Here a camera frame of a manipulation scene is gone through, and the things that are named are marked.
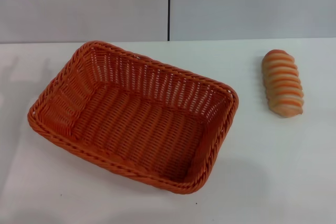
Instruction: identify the orange woven plastic basket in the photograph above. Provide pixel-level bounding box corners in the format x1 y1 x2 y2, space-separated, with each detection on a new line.
27 40 240 195

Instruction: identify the striped orange bread roll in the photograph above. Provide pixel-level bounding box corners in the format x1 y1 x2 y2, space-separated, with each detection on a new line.
261 48 305 118

